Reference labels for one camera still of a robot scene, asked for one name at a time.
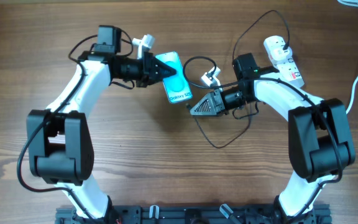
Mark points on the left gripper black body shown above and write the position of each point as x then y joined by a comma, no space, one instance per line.
146,75

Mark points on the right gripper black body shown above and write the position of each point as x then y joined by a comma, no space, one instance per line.
219,101

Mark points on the Samsung Galaxy smartphone cyan screen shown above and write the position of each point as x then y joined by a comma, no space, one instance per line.
176,86

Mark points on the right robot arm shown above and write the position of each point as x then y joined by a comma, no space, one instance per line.
320,143

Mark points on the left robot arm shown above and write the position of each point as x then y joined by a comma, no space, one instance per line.
59,145

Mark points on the white charger plug adapter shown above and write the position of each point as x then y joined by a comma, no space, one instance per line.
278,55

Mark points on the white power strip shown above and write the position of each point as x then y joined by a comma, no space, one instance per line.
287,68

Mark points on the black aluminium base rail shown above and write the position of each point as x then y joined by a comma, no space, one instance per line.
257,213

